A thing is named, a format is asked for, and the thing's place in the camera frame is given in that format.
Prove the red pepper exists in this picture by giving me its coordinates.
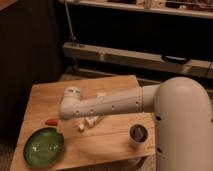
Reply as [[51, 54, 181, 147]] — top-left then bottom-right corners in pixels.
[[45, 118, 58, 126]]

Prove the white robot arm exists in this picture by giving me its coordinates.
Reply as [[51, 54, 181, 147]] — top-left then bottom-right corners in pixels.
[[59, 77, 213, 171]]

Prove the green ceramic bowl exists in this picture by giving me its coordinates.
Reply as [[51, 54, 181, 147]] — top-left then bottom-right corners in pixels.
[[23, 127, 64, 169]]

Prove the small white box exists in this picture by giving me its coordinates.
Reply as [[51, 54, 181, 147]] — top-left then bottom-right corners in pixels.
[[97, 93, 106, 98]]

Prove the white toothpaste tube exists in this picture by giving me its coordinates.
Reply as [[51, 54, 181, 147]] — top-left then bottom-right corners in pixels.
[[78, 116, 104, 132]]

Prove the white cup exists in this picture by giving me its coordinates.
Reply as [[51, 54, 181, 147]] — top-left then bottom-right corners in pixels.
[[129, 124, 148, 148]]

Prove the wooden table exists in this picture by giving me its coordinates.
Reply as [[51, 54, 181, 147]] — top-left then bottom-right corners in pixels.
[[10, 75, 155, 171]]

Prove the metal pole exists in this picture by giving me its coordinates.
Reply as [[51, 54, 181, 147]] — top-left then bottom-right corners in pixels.
[[64, 0, 77, 46]]

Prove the black device on shelf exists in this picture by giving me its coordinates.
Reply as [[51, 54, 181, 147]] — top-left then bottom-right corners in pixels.
[[161, 55, 190, 64]]

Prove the long wooden shelf unit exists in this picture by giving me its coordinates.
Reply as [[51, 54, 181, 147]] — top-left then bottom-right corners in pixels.
[[63, 42, 213, 79]]

